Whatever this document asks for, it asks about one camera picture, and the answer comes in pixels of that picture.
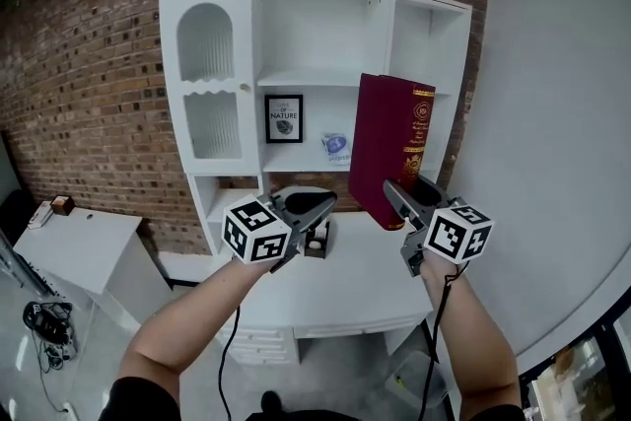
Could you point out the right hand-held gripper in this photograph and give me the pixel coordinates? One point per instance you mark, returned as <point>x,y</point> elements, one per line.
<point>458,234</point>

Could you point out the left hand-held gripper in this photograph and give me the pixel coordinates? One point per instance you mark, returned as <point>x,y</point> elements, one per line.
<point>251,231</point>

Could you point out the dark red hardcover book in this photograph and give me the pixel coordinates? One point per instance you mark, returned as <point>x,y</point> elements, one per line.
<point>379,143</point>

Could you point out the person's right forearm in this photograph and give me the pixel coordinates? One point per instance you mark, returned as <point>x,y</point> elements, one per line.
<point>473,335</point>

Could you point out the person's left forearm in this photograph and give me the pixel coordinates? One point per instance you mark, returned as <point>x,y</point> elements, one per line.
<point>197,320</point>

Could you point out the dark wooden organiser box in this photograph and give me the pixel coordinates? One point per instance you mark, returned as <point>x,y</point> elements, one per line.
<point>315,252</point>

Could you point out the white and blue wipes packet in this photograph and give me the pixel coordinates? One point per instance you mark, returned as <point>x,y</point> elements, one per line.
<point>336,148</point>

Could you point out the white shelf cabinet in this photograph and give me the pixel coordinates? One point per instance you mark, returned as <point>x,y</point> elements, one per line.
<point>365,276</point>

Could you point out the black framed leaf picture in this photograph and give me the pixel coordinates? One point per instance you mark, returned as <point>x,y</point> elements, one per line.
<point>283,118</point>

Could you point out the grey bin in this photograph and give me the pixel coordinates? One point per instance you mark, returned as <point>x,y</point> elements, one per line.
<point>414,374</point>

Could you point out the white arched ribbed-glass cabinet door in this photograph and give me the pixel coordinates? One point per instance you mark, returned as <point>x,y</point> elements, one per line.
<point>170,89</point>

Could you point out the person's black shoe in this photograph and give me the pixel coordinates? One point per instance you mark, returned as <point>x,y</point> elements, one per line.
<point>270,401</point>

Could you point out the white side table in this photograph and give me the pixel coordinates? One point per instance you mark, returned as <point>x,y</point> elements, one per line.
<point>79,246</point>

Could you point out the black framed glass door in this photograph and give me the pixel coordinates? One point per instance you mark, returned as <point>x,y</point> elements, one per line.
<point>577,379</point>

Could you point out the small brown box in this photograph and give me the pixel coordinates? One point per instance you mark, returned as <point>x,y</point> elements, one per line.
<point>63,206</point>

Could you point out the person's black shirt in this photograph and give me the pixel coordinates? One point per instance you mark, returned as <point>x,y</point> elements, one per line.
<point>138,401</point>

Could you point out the small white box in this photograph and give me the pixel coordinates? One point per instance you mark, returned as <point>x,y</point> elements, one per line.
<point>40,216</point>

